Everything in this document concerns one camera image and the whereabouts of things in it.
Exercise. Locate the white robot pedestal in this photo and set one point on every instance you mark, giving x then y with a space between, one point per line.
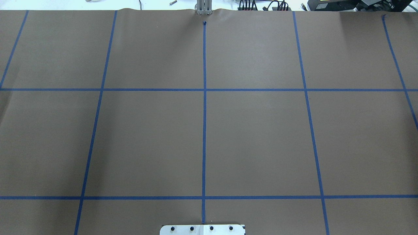
216 229

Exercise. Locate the black monitor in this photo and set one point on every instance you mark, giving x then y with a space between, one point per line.
358 5

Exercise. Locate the aluminium frame post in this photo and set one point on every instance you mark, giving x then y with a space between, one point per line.
204 7

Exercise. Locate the black USB hub right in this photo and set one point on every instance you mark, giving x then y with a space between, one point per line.
282 5

